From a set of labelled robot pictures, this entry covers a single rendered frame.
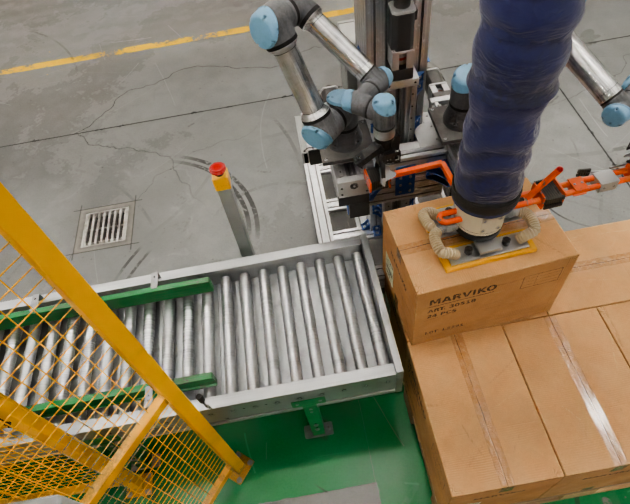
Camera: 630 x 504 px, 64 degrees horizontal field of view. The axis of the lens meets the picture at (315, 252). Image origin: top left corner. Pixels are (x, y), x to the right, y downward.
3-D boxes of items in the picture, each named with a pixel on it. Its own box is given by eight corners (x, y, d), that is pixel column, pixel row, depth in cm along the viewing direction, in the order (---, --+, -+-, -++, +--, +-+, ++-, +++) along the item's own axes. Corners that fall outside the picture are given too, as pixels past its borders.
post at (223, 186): (258, 301, 292) (211, 180, 212) (257, 291, 296) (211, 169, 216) (269, 299, 292) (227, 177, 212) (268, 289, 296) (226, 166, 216)
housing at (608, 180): (598, 194, 181) (602, 185, 177) (587, 181, 185) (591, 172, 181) (616, 189, 181) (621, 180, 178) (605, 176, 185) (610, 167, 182)
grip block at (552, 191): (541, 211, 179) (545, 200, 174) (528, 192, 185) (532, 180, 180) (563, 206, 179) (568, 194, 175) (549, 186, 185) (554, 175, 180)
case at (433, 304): (411, 346, 207) (417, 295, 175) (382, 269, 231) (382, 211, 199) (549, 310, 210) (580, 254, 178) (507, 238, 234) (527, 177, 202)
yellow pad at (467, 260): (445, 274, 179) (447, 266, 175) (435, 252, 185) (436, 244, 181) (536, 251, 181) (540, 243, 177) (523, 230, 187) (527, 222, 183)
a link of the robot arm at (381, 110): (378, 87, 167) (400, 95, 164) (378, 114, 176) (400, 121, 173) (365, 101, 164) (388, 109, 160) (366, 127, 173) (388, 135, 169)
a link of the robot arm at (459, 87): (442, 101, 205) (446, 72, 194) (463, 85, 210) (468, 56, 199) (467, 114, 199) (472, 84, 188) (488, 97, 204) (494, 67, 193)
